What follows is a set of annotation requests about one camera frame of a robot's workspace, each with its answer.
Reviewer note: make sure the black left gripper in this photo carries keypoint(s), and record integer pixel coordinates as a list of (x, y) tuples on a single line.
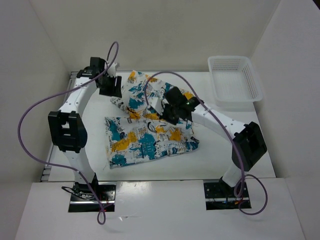
[(114, 91)]

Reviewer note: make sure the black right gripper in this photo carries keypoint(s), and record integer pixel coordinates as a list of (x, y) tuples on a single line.
[(164, 116)]

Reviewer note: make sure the colourful patterned shorts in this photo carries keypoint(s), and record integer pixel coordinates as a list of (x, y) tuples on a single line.
[(141, 136)]

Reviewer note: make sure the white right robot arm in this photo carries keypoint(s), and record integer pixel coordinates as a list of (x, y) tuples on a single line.
[(248, 143)]

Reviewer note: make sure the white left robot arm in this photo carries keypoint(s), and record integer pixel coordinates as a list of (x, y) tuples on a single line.
[(66, 126)]

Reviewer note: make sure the white plastic basket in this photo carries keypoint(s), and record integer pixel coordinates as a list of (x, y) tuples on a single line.
[(234, 79)]

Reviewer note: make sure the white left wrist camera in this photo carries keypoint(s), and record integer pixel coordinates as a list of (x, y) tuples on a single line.
[(112, 69)]

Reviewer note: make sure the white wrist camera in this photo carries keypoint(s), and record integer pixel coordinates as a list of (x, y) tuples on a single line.
[(112, 69), (157, 104)]

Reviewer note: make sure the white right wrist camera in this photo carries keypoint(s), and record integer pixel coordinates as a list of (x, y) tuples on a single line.
[(157, 104)]

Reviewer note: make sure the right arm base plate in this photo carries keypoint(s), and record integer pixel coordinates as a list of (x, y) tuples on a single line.
[(219, 196)]

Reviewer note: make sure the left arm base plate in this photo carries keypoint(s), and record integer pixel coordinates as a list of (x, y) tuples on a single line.
[(82, 199)]

